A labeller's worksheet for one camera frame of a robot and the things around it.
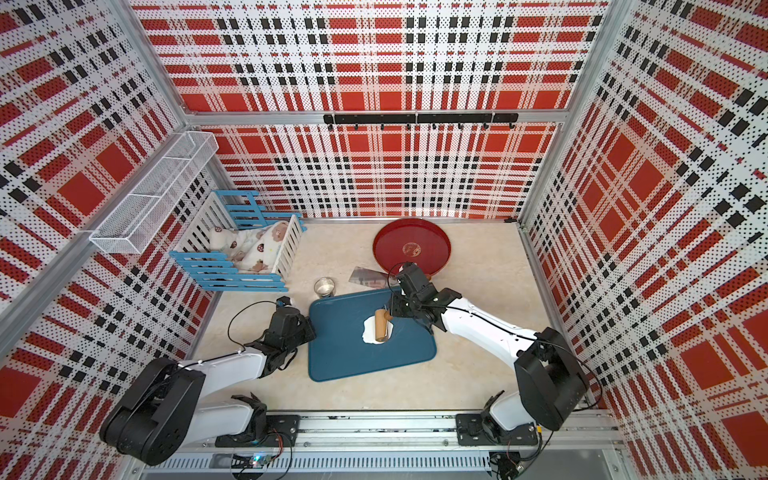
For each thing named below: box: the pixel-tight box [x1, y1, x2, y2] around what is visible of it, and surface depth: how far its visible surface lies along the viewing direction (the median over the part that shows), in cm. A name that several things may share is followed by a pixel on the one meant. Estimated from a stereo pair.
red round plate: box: [373, 218, 451, 276], surface depth 115 cm
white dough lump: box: [362, 316, 394, 345], surface depth 92 cm
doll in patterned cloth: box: [208, 221, 289, 273], surface depth 107 cm
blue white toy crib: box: [170, 190, 308, 291], surface depth 103 cm
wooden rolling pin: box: [375, 308, 393, 342], surface depth 90 cm
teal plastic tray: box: [308, 289, 437, 382], surface depth 91 cm
